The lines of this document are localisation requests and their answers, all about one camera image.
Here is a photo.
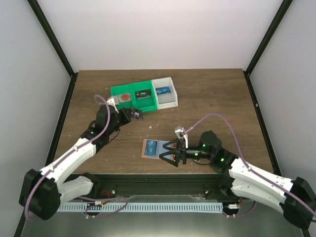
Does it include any light blue slotted cable duct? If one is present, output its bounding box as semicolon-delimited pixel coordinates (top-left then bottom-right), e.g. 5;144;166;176
57;202;223;213

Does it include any left black frame post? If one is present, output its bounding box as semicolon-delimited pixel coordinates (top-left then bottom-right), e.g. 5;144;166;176
26;0;76;78

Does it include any black VIP card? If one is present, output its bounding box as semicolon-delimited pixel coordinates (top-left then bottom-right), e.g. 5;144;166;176
131;108;144;120

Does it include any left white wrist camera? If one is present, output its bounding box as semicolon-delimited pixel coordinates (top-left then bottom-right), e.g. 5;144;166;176
107;96;119;111

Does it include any white bin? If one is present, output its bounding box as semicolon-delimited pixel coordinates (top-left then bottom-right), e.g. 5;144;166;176
151;77;178;110

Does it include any black card in bin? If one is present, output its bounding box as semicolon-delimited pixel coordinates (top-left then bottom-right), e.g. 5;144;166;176
135;89;152;100

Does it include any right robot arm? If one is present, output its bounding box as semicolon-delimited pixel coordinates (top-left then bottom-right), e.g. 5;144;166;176
159;130;316;229

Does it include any middle green bin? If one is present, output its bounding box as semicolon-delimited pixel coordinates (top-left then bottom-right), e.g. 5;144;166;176
131;80;158;113

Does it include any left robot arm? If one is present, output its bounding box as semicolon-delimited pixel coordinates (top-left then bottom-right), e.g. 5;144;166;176
19;104;138;220

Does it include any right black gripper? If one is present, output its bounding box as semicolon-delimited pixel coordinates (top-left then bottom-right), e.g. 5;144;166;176
159;138;213;167

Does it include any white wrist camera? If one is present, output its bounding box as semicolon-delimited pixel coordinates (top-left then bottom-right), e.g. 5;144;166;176
107;96;119;111
174;126;188;149

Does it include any right black frame post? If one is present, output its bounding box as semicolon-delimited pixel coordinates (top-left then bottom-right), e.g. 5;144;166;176
245;0;294;76

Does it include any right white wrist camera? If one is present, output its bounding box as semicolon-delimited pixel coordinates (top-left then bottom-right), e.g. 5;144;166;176
174;126;188;149

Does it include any green bin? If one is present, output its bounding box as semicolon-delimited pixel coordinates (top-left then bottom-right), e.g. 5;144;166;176
131;80;158;113
110;84;134;109

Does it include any red white card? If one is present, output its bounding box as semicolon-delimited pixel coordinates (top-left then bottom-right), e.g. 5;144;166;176
117;93;131;103

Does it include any left green bin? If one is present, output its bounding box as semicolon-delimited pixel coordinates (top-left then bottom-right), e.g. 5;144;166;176
110;84;134;109

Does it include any blue card in bin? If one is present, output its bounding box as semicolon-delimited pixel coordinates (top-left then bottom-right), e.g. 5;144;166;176
156;86;171;96

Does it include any black frame post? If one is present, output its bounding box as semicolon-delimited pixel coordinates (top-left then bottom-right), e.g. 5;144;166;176
26;0;76;78
245;0;294;76

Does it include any black aluminium front rail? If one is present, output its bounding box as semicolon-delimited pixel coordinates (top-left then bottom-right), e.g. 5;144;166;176
32;174;292;198

